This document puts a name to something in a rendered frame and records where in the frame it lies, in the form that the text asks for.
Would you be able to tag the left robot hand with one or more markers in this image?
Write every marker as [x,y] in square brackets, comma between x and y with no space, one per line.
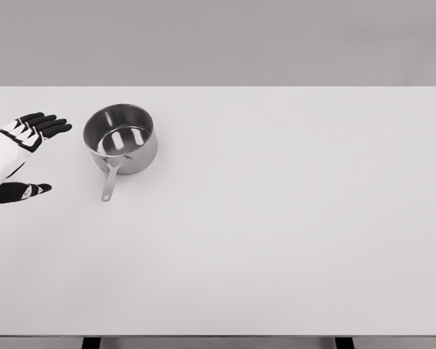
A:
[1,154]

